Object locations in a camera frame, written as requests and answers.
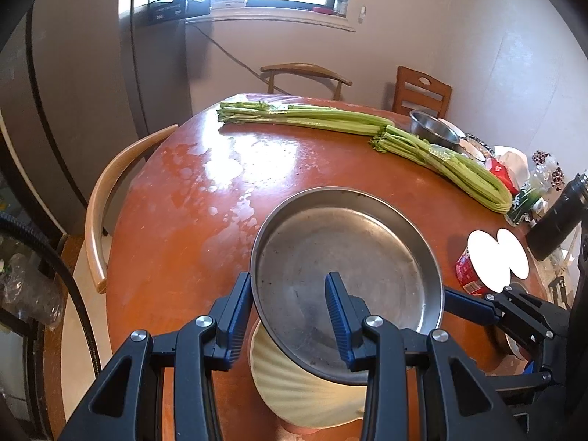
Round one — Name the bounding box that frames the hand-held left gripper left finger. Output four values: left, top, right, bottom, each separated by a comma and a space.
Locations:
57, 272, 253, 441

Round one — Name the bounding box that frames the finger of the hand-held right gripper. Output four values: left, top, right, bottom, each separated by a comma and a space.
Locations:
442, 285, 573, 354
489, 358, 559, 393

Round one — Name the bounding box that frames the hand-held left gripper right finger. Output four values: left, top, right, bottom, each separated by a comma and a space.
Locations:
324, 272, 529, 441

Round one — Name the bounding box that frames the red can with white lid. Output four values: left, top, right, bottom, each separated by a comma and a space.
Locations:
456, 231, 506, 297

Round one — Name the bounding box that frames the yellow shell-shaped plate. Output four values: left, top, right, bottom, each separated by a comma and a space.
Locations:
248, 319, 368, 428

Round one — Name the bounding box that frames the round steel plate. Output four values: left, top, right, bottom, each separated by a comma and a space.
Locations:
249, 186, 445, 386

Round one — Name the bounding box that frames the green-label plastic bottle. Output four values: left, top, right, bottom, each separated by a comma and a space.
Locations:
505, 163, 554, 227

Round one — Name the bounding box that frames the black thermos flask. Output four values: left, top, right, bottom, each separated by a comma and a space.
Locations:
526, 171, 588, 262

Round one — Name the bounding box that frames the wrapped celery bunch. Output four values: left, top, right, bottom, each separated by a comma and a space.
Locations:
369, 125, 514, 214

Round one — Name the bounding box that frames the red tissue pack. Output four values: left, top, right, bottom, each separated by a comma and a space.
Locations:
487, 146, 531, 194

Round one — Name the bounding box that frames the patterned white bowl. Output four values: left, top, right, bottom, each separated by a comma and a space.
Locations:
459, 133, 494, 161

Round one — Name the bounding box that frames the red dotted packet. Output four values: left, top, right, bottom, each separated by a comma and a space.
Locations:
532, 149, 566, 189

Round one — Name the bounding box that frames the small steel bowl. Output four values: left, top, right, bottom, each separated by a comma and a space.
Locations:
409, 110, 461, 150

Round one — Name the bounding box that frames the light wooden curved chair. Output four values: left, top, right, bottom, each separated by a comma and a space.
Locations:
85, 124, 180, 295

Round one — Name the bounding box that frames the long celery bunch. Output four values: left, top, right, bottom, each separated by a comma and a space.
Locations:
217, 100, 396, 137

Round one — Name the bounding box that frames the clear plastic bag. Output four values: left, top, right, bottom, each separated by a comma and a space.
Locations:
0, 234, 62, 331

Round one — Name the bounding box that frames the slat-back wooden chair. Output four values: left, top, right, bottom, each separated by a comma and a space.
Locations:
392, 66, 453, 119

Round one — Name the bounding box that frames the curved-back wooden armchair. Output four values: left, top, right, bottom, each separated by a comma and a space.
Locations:
260, 63, 354, 101

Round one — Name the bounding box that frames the grey refrigerator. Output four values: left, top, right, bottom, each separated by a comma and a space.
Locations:
0, 0, 194, 262

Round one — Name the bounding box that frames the fridge side storage rack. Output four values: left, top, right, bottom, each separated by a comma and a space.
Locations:
147, 0, 213, 25

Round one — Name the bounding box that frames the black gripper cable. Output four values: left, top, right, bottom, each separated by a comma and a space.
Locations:
0, 214, 102, 377

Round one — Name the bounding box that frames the black wall cable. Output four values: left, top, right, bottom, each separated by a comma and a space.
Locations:
185, 17, 272, 86

